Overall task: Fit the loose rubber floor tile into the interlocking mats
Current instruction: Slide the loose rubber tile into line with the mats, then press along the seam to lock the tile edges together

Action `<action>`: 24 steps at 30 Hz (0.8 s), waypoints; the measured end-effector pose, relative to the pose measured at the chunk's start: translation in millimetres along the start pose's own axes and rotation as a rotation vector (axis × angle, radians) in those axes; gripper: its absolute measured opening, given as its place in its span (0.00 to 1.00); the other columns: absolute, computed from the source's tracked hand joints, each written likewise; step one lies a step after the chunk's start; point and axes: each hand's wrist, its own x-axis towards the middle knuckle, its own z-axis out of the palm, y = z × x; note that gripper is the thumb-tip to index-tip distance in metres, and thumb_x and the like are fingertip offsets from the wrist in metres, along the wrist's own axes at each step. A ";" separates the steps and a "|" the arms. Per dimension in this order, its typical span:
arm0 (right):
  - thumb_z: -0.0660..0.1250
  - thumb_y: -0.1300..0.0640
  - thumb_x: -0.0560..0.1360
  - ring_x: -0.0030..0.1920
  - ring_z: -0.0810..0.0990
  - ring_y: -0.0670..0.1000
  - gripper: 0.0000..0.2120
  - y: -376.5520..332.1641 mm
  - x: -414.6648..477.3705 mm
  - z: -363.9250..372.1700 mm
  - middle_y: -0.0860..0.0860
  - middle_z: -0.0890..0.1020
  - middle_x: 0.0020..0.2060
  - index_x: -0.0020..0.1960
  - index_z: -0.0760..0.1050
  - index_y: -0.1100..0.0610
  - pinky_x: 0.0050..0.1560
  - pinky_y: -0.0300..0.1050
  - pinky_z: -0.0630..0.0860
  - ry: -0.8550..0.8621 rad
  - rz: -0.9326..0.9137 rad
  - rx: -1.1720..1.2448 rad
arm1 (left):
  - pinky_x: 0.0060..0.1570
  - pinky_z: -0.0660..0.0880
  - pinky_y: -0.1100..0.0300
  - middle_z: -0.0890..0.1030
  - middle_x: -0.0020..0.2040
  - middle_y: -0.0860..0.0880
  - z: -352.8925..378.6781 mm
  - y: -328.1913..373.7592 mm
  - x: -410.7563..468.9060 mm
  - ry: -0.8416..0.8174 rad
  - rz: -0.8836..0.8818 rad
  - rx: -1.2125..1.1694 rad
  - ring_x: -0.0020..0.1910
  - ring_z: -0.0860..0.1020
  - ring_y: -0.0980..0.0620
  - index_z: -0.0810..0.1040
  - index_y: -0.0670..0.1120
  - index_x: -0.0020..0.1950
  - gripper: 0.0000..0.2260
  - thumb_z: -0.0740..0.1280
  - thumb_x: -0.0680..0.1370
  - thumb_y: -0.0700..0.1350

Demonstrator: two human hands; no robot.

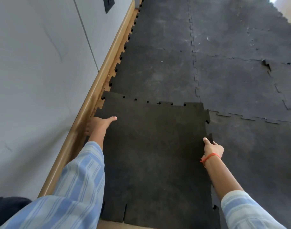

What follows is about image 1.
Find black interlocking rubber mat tile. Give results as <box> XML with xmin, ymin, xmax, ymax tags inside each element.
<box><xmin>84</xmin><ymin>91</ymin><xmax>221</xmax><ymax>229</ymax></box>

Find person's right hand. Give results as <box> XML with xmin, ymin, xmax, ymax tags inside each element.
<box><xmin>203</xmin><ymin>137</ymin><xmax>225</xmax><ymax>161</ymax></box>

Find wooden skirting board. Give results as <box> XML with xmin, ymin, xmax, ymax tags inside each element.
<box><xmin>37</xmin><ymin>0</ymin><xmax>145</xmax><ymax>199</ymax></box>

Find black wall switch plate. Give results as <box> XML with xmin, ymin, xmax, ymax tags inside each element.
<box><xmin>103</xmin><ymin>0</ymin><xmax>115</xmax><ymax>14</ymax></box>

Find dark trousers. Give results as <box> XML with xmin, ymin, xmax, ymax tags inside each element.
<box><xmin>0</xmin><ymin>196</ymin><xmax>32</xmax><ymax>229</ymax></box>

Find person's left forearm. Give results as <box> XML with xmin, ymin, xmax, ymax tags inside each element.
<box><xmin>0</xmin><ymin>135</ymin><xmax>107</xmax><ymax>229</ymax></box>

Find orange thread wrist band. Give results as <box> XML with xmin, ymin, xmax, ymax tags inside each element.
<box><xmin>200</xmin><ymin>153</ymin><xmax>222</xmax><ymax>168</ymax></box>

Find person's left hand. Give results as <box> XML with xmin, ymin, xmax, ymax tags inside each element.
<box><xmin>84</xmin><ymin>116</ymin><xmax>118</xmax><ymax>138</ymax></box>

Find black rubber floor mat tile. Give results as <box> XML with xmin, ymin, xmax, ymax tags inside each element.
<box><xmin>109</xmin><ymin>0</ymin><xmax>201</xmax><ymax>106</ymax></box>
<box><xmin>205</xmin><ymin>110</ymin><xmax>291</xmax><ymax>229</ymax></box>
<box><xmin>188</xmin><ymin>0</ymin><xmax>291</xmax><ymax>64</ymax></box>
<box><xmin>193</xmin><ymin>52</ymin><xmax>291</xmax><ymax>125</ymax></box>
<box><xmin>267</xmin><ymin>61</ymin><xmax>291</xmax><ymax>123</ymax></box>

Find person's right forearm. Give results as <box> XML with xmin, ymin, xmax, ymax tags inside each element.
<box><xmin>204</xmin><ymin>155</ymin><xmax>287</xmax><ymax>229</ymax></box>

